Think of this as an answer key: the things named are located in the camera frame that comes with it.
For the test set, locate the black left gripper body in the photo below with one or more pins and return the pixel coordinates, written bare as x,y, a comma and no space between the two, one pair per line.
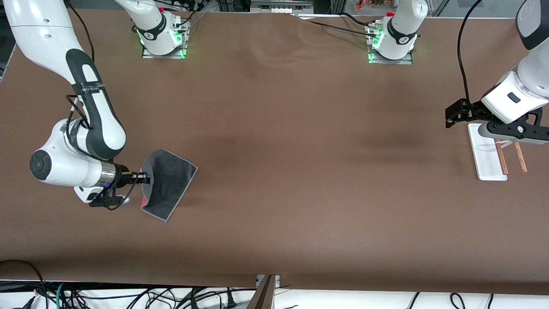
473,113

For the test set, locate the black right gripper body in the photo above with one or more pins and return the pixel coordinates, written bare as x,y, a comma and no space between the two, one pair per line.
123,177

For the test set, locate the dark grey towel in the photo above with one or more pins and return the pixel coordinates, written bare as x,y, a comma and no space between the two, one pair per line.
171,184

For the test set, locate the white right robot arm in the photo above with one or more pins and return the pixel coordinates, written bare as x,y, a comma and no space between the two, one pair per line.
43,25

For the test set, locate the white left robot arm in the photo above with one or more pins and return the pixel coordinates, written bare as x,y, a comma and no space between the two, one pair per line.
506,96

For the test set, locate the white towel rack wooden bars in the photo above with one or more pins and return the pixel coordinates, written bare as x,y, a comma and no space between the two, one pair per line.
487,163

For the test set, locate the brown table cover sheet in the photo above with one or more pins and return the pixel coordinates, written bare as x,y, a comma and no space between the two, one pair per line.
274,171

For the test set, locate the black power plug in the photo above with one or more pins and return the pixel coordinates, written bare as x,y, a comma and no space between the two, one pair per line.
230,300

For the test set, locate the brown wooden beam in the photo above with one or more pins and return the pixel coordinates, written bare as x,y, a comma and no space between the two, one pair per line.
263,296

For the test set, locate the silver metal box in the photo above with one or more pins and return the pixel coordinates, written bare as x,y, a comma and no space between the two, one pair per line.
281,4

